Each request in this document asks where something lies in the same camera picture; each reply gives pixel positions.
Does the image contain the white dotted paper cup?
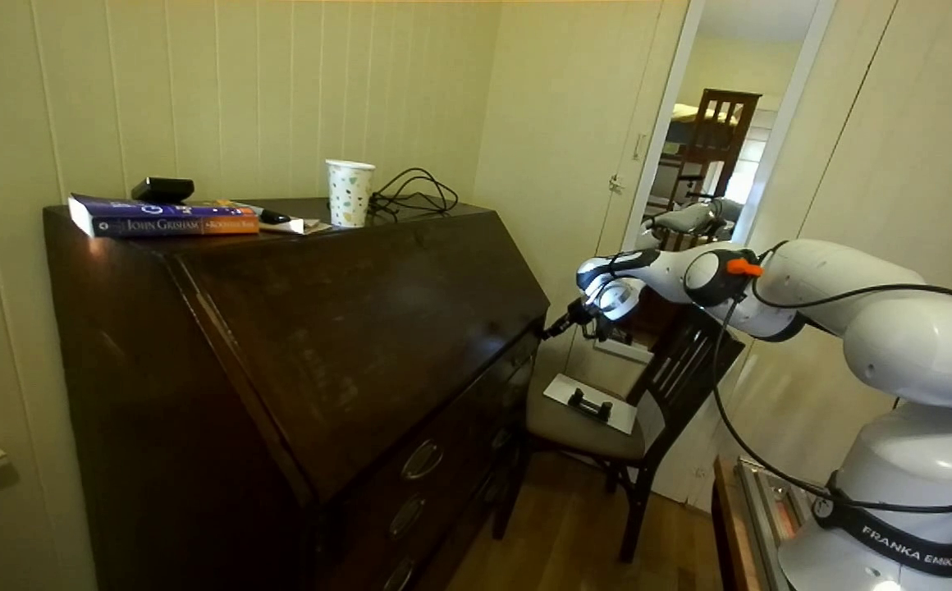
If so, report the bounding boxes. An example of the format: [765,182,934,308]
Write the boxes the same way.
[322,158,377,235]

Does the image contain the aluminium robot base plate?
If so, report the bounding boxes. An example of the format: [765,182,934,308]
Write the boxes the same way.
[735,456,835,554]

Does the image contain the dark wooden cushioned chair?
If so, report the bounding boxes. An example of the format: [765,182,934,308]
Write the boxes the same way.
[488,305,750,568]

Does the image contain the oval brass drawer handle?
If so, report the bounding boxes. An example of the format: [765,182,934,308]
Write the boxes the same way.
[383,495,431,543]
[380,554,422,591]
[398,437,451,487]

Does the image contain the light wooden robot table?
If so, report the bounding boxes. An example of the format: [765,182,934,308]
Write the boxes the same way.
[709,455,790,591]

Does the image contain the small black box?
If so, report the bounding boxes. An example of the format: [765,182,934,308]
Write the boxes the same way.
[129,175,198,207]

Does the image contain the dark wooden secretary desk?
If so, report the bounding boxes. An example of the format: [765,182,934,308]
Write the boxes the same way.
[44,194,554,591]

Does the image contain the white door frame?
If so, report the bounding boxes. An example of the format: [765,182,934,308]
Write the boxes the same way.
[590,0,844,367]

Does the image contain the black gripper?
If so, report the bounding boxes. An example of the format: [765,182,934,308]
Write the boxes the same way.
[538,266,650,341]

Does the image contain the small black clip object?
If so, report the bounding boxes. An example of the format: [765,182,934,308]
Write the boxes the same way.
[566,387,618,423]

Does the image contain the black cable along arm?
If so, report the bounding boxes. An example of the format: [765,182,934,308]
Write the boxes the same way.
[709,239,952,520]

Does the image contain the blue and orange book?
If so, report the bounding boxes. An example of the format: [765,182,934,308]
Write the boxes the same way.
[65,192,265,242]

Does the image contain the black coiled cable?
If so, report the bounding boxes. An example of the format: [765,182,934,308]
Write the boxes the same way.
[368,166,464,222]

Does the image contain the white sheet of paper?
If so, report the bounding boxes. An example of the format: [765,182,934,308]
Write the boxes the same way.
[541,370,642,437]

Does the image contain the dark wooden hutch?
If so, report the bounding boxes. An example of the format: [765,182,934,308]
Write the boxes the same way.
[667,85,765,201]

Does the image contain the white papers on desk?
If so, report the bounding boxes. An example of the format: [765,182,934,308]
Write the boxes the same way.
[277,215,332,239]

